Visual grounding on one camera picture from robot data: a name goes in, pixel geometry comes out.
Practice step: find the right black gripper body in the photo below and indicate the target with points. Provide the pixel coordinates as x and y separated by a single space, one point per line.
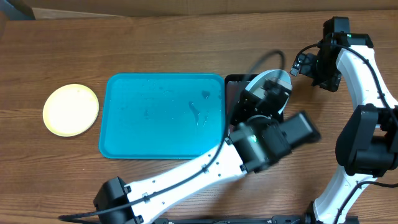
326 74

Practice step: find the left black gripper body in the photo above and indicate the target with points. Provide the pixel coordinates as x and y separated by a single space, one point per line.
243 112

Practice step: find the light blue plate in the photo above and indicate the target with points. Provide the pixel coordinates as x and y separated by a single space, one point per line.
271 90

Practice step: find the yellow plate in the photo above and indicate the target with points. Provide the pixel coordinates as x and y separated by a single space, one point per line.
70 110

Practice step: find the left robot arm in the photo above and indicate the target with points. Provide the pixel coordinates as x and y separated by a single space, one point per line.
258 142

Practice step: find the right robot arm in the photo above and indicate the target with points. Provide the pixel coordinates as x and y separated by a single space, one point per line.
367 146

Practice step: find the black water tray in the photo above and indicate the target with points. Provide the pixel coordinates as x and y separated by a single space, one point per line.
234 85

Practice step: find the teal plastic tray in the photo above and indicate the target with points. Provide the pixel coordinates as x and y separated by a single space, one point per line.
162 115

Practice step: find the brown cardboard backdrop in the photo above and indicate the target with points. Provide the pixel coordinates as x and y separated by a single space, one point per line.
200 7

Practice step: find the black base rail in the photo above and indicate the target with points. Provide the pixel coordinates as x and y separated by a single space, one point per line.
278 219

